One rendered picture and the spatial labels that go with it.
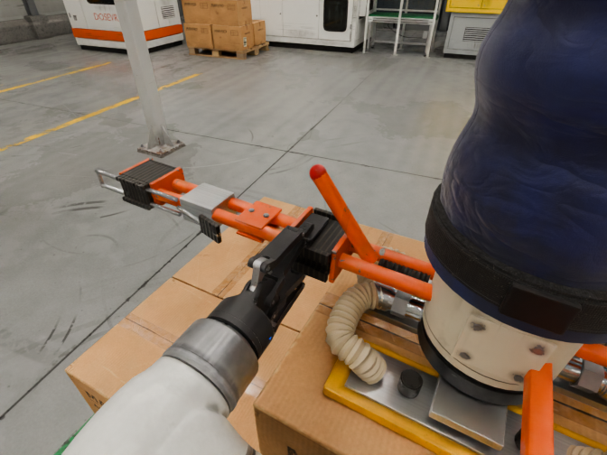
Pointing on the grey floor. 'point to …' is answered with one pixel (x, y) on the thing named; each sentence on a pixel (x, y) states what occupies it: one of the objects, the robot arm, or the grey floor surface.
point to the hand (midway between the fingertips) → (310, 240)
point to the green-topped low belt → (396, 23)
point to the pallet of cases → (223, 28)
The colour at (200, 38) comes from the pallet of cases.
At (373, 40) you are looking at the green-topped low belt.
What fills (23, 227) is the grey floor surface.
